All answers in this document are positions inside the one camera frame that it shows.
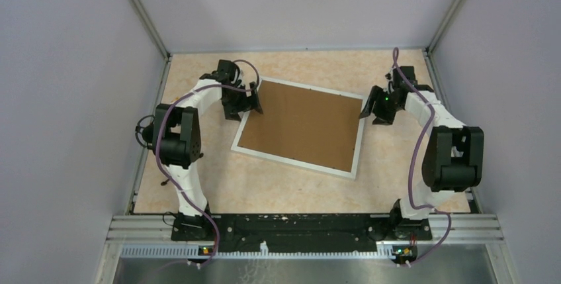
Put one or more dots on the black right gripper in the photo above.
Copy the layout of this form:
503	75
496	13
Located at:
380	118

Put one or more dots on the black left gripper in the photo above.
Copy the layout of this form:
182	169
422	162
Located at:
232	112

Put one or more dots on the white picture frame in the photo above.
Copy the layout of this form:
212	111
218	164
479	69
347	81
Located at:
359	141

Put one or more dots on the brown frame backing board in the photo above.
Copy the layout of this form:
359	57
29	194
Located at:
302	124

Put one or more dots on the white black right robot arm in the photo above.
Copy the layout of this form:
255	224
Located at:
447	157

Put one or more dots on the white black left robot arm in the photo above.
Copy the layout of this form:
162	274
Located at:
176	139

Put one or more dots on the black microphone on tripod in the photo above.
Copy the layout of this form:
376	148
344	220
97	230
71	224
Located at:
144	134

